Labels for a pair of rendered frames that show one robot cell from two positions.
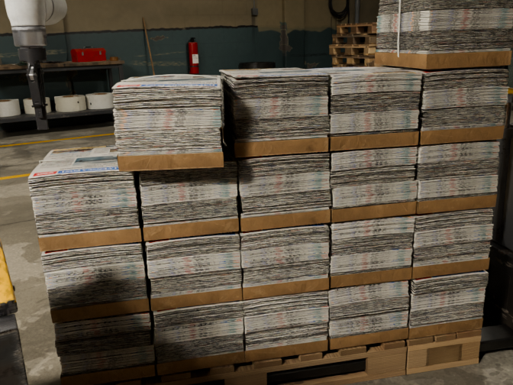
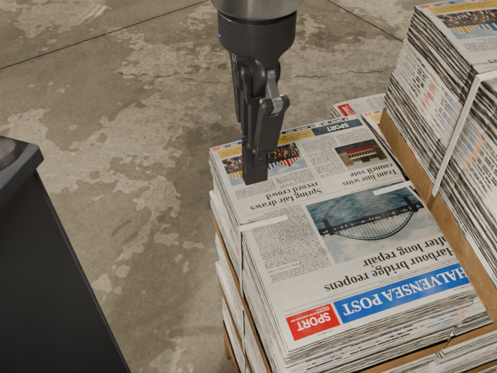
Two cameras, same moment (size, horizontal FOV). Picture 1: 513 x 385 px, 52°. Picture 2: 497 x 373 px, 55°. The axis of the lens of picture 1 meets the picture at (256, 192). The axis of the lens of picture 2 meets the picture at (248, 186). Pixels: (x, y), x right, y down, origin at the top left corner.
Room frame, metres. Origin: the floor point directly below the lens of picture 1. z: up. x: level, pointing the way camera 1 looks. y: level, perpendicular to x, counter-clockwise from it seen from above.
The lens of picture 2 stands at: (1.17, 0.70, 1.37)
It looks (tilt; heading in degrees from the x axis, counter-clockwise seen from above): 47 degrees down; 352
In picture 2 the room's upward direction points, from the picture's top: straight up
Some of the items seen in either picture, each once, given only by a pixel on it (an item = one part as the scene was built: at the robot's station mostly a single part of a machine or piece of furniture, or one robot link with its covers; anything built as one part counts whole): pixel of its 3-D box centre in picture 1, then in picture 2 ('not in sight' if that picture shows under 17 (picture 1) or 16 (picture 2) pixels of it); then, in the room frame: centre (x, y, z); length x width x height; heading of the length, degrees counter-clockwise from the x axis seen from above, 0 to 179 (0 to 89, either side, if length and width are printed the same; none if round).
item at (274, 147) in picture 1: (269, 136); not in sight; (1.73, -0.05, 0.86); 0.38 x 0.29 x 0.04; 10
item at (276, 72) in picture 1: (269, 72); not in sight; (1.73, -0.05, 1.06); 0.37 x 0.29 x 0.01; 10
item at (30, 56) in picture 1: (33, 63); (257, 46); (1.59, 0.64, 1.12); 0.08 x 0.07 x 0.09; 11
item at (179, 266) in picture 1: (233, 264); (477, 273); (1.70, 0.09, 0.42); 1.17 x 0.39 x 0.83; 101
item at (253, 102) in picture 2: (36, 88); (259, 108); (1.58, 0.63, 1.05); 0.04 x 0.01 x 0.11; 101
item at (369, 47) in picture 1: (380, 67); not in sight; (8.20, -1.93, 0.65); 1.33 x 0.94 x 1.30; 123
